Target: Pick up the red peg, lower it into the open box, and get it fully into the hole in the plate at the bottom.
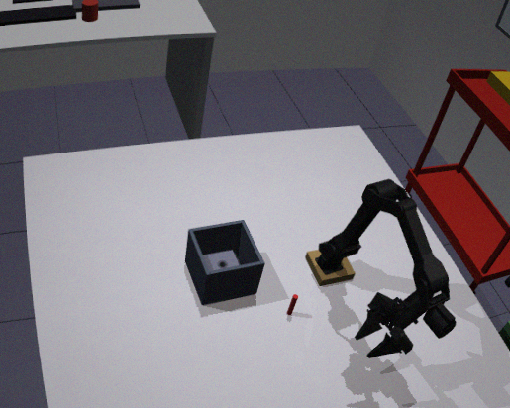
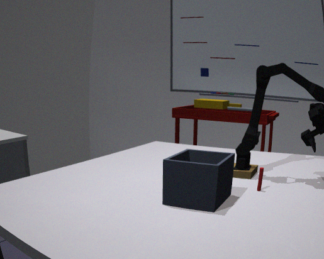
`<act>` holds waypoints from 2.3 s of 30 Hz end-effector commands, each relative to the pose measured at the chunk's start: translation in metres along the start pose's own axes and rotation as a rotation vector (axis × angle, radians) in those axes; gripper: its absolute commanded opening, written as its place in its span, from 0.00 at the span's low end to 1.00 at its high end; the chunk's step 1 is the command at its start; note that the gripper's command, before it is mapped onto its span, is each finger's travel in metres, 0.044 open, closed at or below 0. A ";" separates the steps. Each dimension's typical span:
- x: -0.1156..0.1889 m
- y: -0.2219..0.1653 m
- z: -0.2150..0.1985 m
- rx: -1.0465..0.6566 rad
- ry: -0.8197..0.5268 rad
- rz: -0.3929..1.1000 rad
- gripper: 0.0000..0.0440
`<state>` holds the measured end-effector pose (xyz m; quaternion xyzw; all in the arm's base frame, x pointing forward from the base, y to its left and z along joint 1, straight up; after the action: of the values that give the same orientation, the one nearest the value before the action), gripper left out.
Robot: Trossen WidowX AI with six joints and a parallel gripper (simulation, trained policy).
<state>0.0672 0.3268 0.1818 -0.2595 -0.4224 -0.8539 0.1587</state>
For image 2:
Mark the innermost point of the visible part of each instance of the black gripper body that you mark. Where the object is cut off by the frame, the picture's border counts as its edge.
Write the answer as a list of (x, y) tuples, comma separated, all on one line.
[(319, 125)]

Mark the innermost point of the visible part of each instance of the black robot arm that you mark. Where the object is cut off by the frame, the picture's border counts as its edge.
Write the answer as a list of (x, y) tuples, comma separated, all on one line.
[(251, 137)]

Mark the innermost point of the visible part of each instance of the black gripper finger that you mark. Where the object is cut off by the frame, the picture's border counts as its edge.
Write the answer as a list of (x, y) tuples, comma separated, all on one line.
[(310, 141)]

